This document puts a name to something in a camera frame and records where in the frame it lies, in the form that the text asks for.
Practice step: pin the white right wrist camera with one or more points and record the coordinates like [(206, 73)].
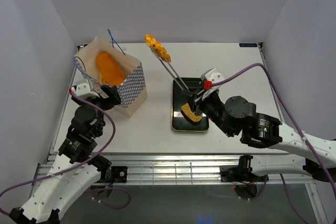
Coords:
[(209, 78)]

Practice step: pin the black motor mount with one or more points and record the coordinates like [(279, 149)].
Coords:
[(231, 174), (115, 174)]

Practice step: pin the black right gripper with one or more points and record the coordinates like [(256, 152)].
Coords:
[(196, 100)]

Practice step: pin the black gold-rimmed tray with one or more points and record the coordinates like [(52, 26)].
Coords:
[(179, 122)]

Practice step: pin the blue checkered paper bag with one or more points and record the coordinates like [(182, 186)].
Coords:
[(132, 91)]

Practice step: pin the yellow-green bread slice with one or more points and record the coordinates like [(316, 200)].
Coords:
[(189, 115)]

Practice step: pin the large orange bread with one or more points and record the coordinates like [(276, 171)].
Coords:
[(110, 71)]

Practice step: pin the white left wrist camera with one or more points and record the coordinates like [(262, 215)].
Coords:
[(83, 89)]

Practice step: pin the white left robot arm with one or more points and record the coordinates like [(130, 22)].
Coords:
[(74, 168)]

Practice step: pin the left black motor mount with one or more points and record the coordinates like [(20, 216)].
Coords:
[(115, 174)]

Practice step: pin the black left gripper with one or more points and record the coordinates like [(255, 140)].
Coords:
[(113, 91)]

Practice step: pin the right black motor mount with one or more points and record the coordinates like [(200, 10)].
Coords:
[(231, 174)]

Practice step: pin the metal tongs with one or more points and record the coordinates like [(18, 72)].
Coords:
[(173, 73)]

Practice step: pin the twisted orange bread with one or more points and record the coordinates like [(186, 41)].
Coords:
[(157, 48)]

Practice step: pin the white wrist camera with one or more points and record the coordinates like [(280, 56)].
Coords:
[(83, 89), (209, 78)]

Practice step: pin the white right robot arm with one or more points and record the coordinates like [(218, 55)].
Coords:
[(306, 155)]

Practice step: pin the aluminium frame rail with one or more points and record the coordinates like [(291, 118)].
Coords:
[(152, 170)]

